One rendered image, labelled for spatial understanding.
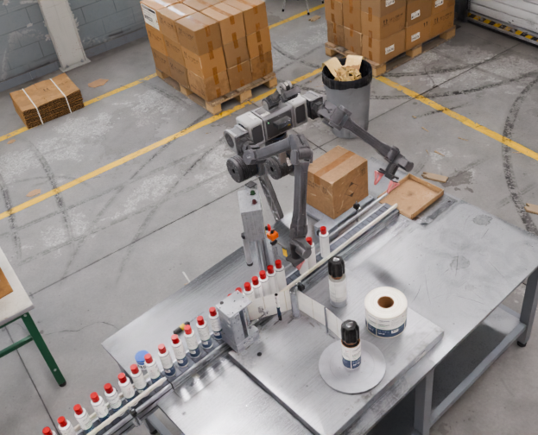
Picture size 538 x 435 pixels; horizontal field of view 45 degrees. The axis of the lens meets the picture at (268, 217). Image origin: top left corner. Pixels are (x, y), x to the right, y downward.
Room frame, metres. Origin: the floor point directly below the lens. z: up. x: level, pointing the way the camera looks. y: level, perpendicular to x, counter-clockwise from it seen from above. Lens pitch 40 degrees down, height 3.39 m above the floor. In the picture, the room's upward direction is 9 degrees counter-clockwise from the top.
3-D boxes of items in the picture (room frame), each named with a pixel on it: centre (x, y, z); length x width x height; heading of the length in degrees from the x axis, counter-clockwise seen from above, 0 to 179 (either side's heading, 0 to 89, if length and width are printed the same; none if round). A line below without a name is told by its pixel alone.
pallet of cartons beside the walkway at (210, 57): (6.42, 0.34, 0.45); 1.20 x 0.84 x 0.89; 31
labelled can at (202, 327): (2.08, 0.39, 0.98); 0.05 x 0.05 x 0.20
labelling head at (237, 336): (2.09, 0.23, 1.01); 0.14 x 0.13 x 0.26; 126
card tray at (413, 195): (3.00, -0.87, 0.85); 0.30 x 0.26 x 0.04; 126
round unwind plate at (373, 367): (1.83, -0.27, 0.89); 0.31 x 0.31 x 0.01
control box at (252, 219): (2.42, 0.08, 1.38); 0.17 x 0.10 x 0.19; 1
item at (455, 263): (2.33, -0.28, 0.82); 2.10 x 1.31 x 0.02; 126
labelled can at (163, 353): (1.95, 0.58, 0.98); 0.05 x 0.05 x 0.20
